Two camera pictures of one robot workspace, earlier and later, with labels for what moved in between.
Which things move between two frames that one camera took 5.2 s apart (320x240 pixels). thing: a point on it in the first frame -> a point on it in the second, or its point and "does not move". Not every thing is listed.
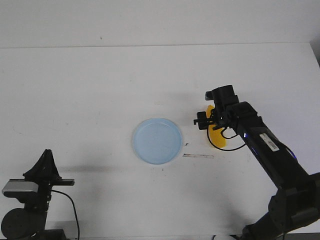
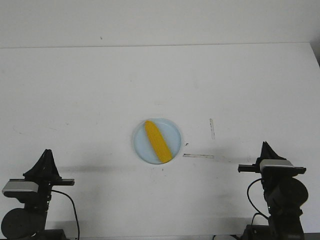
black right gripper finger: (203, 122) -> (267, 153)
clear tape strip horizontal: (197, 155) does not move
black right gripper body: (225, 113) -> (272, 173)
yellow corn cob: (215, 134) -> (162, 150)
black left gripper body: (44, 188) does not move
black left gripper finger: (46, 168) does not move
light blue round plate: (157, 141) does not move
